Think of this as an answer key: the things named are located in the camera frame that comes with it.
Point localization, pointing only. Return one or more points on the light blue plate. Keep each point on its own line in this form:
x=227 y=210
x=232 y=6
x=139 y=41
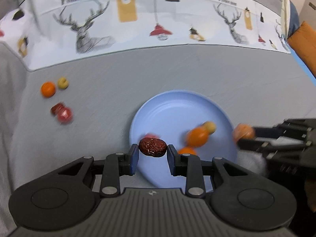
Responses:
x=170 y=115

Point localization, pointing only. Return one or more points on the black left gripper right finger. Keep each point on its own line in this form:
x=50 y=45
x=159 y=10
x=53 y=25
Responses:
x=219 y=170

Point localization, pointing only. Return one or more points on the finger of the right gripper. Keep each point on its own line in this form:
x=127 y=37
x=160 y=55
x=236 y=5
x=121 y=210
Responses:
x=269 y=132
x=262 y=147

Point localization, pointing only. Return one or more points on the dark red jujube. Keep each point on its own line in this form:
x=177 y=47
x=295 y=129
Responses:
x=152 y=147
x=56 y=108

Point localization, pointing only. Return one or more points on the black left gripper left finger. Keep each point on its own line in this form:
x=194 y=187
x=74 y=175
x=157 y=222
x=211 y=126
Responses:
x=110 y=169

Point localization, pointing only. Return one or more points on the small yellow fruit on plate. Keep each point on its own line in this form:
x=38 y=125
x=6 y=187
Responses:
x=210 y=127

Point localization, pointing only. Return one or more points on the orange pillow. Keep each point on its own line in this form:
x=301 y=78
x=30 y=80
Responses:
x=303 y=42

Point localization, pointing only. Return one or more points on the deer print cushion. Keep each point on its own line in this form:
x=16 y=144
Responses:
x=44 y=33

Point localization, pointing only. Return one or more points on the small yellow-green fruit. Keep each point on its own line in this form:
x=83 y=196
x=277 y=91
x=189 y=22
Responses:
x=62 y=83

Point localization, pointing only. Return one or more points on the red wrapped fruit left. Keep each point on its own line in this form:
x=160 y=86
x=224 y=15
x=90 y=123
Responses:
x=64 y=115

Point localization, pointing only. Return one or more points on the orange tangerine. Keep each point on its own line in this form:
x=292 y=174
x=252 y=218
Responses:
x=243 y=131
x=197 y=137
x=187 y=150
x=48 y=89

